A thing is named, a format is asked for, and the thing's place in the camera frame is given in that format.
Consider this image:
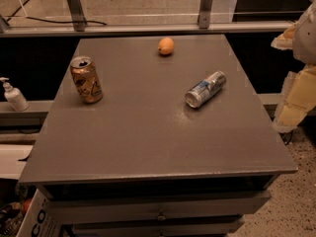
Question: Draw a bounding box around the left metal bracket post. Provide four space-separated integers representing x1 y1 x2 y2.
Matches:
66 0 87 32

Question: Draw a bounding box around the orange lemon fruit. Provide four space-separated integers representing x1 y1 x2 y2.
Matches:
158 38 175 55

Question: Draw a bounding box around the gold soda can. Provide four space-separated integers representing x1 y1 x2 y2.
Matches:
70 56 103 104

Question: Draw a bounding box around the black cable on floor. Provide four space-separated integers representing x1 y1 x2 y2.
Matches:
5 0 108 27

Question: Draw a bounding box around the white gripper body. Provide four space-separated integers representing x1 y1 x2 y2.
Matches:
293 1 316 65

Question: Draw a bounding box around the white pump bottle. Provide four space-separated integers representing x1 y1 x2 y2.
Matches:
0 77 29 112

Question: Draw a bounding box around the upper drawer knob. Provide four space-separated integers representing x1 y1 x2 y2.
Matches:
156 210 166 221

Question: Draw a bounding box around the right metal bracket post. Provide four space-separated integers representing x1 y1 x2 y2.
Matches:
197 0 213 29

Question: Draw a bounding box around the metal bracket post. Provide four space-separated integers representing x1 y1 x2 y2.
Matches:
197 0 213 29
66 0 87 32

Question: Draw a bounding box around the white cardboard box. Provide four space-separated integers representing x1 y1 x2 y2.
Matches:
16 190 60 237

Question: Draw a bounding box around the grey drawer cabinet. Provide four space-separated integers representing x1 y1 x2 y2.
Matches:
21 35 296 237

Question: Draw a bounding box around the silver blue redbull can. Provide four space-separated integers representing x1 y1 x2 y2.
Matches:
185 71 226 109

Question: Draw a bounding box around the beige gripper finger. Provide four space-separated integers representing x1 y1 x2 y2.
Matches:
271 23 297 50
273 65 316 133

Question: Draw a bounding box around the black cable right side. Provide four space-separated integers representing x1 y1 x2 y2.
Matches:
281 130 295 146

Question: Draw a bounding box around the grey metal rail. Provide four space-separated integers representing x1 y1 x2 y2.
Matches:
0 21 292 38

